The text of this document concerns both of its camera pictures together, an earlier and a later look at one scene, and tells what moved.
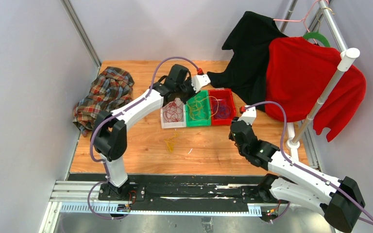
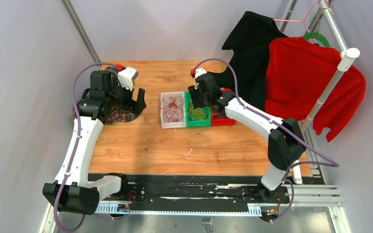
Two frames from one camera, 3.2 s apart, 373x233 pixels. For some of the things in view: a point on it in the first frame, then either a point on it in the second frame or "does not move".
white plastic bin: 173,114 does not move
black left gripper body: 186,91 → 123,98
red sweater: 298,73 does not move
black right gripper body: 235,120 → 204,98
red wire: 173,112 does not move
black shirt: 245,74 does not move
